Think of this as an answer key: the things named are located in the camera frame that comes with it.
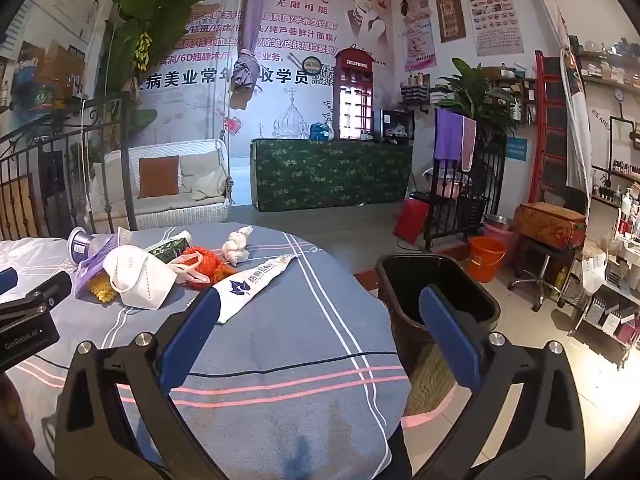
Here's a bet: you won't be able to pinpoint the green potted plant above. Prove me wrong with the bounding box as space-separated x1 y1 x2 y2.
435 57 523 136

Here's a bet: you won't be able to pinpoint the brown tower wall poster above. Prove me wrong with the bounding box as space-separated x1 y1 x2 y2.
431 0 467 43

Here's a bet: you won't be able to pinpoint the beige cushion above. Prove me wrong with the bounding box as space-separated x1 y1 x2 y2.
177 152 228 201

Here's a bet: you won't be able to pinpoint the dark brown trash bin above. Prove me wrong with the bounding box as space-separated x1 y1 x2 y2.
375 253 502 418

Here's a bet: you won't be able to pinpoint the black display box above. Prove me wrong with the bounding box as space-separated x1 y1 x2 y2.
380 108 416 142

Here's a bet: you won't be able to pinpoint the white crumpled tissue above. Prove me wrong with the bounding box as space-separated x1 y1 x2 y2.
221 226 254 266

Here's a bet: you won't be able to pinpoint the purple yogurt cup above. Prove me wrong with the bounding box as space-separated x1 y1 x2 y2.
67 226 98 266

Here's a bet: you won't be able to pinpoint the white plastic bag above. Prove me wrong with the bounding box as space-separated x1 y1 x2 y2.
165 254 212 286

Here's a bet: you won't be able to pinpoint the tall banana leaf plant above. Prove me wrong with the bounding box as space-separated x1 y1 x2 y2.
107 0 238 136

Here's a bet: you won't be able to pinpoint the pink towel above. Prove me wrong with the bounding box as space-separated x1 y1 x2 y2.
460 116 478 173

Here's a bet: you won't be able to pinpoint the white cushion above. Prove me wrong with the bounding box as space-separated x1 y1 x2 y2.
92 152 143 201

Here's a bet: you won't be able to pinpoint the large wall poster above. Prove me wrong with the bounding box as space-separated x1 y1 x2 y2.
135 0 393 141

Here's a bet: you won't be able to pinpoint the orange bucket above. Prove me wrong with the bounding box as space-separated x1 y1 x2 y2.
467 236 507 283

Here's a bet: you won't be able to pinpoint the pink portrait wall poster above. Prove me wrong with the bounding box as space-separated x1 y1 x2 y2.
399 0 438 73

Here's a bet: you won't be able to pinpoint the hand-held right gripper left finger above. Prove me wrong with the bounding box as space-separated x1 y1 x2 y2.
54 285 223 480

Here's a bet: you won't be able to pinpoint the green milk carton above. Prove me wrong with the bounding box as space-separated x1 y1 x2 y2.
145 231 193 263

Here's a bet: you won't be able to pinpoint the red ladder shelf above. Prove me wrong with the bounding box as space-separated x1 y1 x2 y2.
527 50 576 206

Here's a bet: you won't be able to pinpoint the black metal railing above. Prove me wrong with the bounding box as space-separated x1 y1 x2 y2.
424 132 507 252

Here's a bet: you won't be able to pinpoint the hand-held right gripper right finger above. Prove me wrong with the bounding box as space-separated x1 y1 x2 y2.
417 284 586 480

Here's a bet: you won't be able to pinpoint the orange mesh bag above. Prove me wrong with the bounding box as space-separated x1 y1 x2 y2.
180 246 238 288

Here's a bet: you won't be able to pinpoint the purple towel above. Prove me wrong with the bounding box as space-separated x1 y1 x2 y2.
433 106 466 163

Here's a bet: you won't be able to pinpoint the red phone booth cabinet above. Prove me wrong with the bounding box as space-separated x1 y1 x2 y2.
334 47 375 141

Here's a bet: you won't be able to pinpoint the red box on floor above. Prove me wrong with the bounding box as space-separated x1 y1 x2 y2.
392 197 431 241

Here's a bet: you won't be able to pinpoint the pink basin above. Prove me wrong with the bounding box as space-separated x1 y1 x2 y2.
482 222 516 253

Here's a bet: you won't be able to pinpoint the blue striped tablecloth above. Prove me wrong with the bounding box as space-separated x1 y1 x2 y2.
0 222 411 480

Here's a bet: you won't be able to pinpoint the purple folded umbrella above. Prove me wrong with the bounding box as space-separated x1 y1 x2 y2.
230 0 268 111

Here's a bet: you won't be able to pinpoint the cardboard box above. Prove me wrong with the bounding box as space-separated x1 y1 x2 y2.
35 42 86 98

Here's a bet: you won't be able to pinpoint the white wrapper with blue logo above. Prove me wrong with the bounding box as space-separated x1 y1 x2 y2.
212 254 299 325

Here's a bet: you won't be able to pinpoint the white wicker swing sofa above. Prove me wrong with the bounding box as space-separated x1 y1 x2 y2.
87 137 236 233

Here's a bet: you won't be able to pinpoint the ornate orange chest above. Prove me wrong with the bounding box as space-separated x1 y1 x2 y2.
512 201 588 250

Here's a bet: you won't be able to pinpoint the yellow crinkled wrapper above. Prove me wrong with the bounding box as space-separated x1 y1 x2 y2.
87 272 121 305

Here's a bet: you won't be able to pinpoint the black swivel stool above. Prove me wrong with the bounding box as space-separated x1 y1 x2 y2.
507 237 576 313

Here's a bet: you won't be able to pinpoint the white roll-up banner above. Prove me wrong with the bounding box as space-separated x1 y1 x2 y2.
557 35 593 206

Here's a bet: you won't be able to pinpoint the product display shelf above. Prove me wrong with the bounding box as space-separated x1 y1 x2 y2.
560 160 640 376

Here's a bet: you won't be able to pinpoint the purple snack packet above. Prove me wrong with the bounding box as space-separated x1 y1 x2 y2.
74 232 133 301

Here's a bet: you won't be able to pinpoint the green patterned counter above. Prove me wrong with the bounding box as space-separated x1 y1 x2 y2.
250 137 415 213

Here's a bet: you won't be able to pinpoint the eyebrow chart wall poster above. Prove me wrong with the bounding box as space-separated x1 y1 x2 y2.
462 0 525 57

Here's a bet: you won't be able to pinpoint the orange cushion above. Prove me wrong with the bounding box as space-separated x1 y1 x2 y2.
137 155 181 200

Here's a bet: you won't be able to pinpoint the white bedsheet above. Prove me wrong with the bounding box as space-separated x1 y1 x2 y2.
0 237 76 286

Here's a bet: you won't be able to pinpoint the white face mask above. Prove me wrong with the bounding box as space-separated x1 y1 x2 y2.
102 245 178 310

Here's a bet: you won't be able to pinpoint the black metal bed frame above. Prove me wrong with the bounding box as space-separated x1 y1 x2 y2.
0 92 141 241

